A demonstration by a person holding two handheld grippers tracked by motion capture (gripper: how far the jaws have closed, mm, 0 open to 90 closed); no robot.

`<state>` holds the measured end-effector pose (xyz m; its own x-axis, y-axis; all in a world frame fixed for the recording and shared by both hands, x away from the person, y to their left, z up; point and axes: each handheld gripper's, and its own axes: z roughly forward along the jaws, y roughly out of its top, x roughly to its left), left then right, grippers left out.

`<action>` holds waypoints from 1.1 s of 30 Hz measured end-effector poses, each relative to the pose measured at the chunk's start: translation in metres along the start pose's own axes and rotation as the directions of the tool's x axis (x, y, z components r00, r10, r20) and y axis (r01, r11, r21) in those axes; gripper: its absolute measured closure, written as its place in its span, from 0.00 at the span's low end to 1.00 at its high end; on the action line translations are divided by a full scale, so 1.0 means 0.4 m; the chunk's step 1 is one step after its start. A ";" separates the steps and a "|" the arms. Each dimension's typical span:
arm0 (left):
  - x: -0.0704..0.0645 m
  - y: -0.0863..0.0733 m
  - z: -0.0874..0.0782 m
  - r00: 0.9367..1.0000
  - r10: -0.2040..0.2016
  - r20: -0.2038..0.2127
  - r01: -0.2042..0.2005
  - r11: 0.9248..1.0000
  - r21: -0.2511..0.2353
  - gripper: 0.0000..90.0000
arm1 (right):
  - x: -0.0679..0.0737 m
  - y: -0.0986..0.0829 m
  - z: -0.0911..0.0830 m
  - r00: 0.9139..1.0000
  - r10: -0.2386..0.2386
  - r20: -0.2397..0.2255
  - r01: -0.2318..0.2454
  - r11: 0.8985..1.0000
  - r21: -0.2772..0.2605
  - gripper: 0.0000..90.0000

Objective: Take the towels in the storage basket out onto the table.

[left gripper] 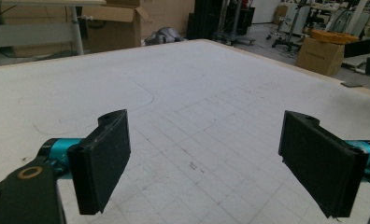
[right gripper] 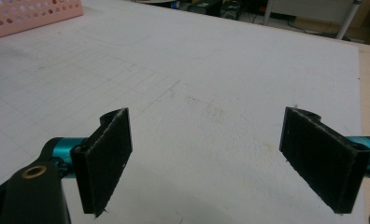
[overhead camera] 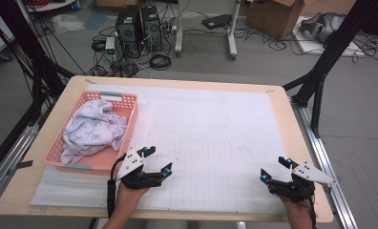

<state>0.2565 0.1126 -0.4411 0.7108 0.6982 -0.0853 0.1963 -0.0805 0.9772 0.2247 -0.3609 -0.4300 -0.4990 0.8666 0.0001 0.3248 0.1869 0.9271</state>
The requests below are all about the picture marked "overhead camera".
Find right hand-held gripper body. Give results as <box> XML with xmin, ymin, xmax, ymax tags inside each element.
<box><xmin>267</xmin><ymin>160</ymin><xmax>338</xmax><ymax>203</ymax></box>

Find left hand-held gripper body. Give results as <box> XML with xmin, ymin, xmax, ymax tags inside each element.
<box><xmin>115</xmin><ymin>147</ymin><xmax>164</xmax><ymax>191</ymax></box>

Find pink plastic basket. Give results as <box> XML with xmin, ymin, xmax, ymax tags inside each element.
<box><xmin>43</xmin><ymin>90</ymin><xmax>139</xmax><ymax>177</ymax></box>

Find lavender printed garment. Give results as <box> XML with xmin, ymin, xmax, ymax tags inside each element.
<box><xmin>60</xmin><ymin>99</ymin><xmax>128</xmax><ymax>165</ymax></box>

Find person's right hand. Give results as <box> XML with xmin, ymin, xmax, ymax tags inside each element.
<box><xmin>280</xmin><ymin>196</ymin><xmax>314</xmax><ymax>225</ymax></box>

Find person's left hand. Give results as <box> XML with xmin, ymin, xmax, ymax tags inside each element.
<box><xmin>115</xmin><ymin>182</ymin><xmax>152</xmax><ymax>218</ymax></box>

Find white grid mat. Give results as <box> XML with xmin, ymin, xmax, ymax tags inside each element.
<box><xmin>30</xmin><ymin>83</ymin><xmax>293</xmax><ymax>215</ymax></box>

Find small white box green light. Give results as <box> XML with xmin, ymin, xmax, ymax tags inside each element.
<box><xmin>104</xmin><ymin>36</ymin><xmax>116</xmax><ymax>61</ymax></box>

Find white floor board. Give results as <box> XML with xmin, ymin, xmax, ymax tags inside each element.
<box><xmin>293</xmin><ymin>15</ymin><xmax>367</xmax><ymax>58</ymax></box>

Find black computer tower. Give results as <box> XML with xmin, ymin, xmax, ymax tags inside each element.
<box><xmin>115</xmin><ymin>5</ymin><xmax>143</xmax><ymax>59</ymax></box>
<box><xmin>140</xmin><ymin>5</ymin><xmax>162</xmax><ymax>52</ymax></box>

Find grey and black headset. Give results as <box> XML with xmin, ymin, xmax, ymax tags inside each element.
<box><xmin>300</xmin><ymin>11</ymin><xmax>346</xmax><ymax>44</ymax></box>

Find white metal stand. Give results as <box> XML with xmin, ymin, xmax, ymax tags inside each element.
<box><xmin>174</xmin><ymin>0</ymin><xmax>242</xmax><ymax>61</ymax></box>

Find brown cardboard box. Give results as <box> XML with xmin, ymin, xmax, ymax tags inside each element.
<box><xmin>244</xmin><ymin>0</ymin><xmax>305</xmax><ymax>41</ymax></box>

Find flat black device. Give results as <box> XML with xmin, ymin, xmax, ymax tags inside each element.
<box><xmin>201</xmin><ymin>13</ymin><xmax>233</xmax><ymax>31</ymax></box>

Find clear plastic bag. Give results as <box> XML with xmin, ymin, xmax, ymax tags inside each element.
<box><xmin>52</xmin><ymin>12</ymin><xmax>85</xmax><ymax>32</ymax></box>

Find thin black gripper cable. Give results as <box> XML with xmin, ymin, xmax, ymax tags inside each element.
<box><xmin>305</xmin><ymin>194</ymin><xmax>319</xmax><ymax>229</ymax></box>

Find aluminium rail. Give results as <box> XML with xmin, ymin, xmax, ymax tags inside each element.
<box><xmin>0</xmin><ymin>104</ymin><xmax>48</xmax><ymax>208</ymax></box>
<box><xmin>290</xmin><ymin>98</ymin><xmax>358</xmax><ymax>229</ymax></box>

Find coiled black cable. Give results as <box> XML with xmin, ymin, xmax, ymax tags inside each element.
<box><xmin>149</xmin><ymin>53</ymin><xmax>173</xmax><ymax>72</ymax></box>

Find black metal frame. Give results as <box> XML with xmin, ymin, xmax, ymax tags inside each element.
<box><xmin>282</xmin><ymin>0</ymin><xmax>378</xmax><ymax>139</ymax></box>
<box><xmin>0</xmin><ymin>0</ymin><xmax>75</xmax><ymax>125</ymax></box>

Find tangled black floor cables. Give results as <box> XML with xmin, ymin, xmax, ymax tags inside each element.
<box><xmin>352</xmin><ymin>31</ymin><xmax>378</xmax><ymax>63</ymax></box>

